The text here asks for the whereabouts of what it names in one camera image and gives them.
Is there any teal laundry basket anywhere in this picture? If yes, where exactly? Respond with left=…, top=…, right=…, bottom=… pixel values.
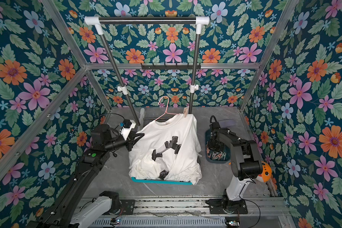
left=131, top=177, right=192, bottom=185

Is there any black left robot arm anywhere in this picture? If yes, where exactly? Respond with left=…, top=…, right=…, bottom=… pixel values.
left=27, top=124, right=144, bottom=228

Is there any teal clothespin tray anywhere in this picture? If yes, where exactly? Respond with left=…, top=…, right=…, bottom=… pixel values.
left=205, top=129, right=231, bottom=164

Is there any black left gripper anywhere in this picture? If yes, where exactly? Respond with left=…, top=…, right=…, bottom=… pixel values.
left=103, top=131, right=144, bottom=153

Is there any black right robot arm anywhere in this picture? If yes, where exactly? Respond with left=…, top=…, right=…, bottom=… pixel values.
left=205, top=116, right=263, bottom=214

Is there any white printed t-shirt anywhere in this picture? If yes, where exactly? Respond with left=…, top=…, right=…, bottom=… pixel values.
left=129, top=114, right=202, bottom=185

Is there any black wall hook rail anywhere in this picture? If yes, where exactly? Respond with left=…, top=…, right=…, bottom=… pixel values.
left=141, top=63, right=194, bottom=70

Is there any beige clothespin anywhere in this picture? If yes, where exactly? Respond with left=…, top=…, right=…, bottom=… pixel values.
left=183, top=106, right=189, bottom=117

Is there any pink wire hanger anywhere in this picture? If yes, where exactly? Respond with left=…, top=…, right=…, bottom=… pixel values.
left=154, top=95, right=179, bottom=122

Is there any white steel clothes rack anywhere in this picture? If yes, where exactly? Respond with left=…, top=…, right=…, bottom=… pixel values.
left=84, top=16, right=210, bottom=126

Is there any orange plush toy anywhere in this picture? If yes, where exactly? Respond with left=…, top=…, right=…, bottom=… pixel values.
left=256, top=161, right=272, bottom=182

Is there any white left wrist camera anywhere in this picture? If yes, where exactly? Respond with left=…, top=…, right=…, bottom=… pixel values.
left=120, top=119, right=136, bottom=140

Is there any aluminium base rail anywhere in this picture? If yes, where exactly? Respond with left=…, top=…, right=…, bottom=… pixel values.
left=74, top=196, right=291, bottom=228

